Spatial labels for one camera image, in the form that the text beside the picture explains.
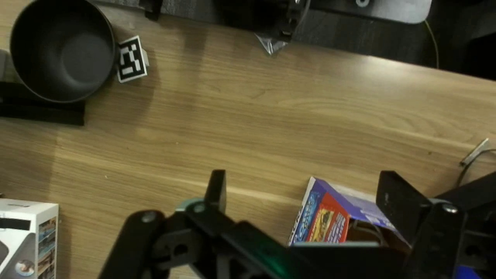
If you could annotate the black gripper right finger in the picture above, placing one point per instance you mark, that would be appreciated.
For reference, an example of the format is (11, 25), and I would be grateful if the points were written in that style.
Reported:
(401, 203)

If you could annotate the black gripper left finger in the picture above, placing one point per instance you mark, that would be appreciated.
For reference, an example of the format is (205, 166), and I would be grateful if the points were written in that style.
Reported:
(215, 193)

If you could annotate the blue snack cardboard box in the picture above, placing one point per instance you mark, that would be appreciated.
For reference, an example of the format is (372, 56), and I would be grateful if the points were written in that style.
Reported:
(333, 217)

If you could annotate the small white product box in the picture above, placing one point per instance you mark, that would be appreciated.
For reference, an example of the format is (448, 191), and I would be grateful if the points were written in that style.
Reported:
(28, 239)

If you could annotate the fiducial marker tag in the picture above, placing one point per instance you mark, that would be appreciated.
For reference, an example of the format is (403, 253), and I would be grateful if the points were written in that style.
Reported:
(132, 61)

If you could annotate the black frying pan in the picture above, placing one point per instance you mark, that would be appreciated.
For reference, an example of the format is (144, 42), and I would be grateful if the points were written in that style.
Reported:
(62, 50)

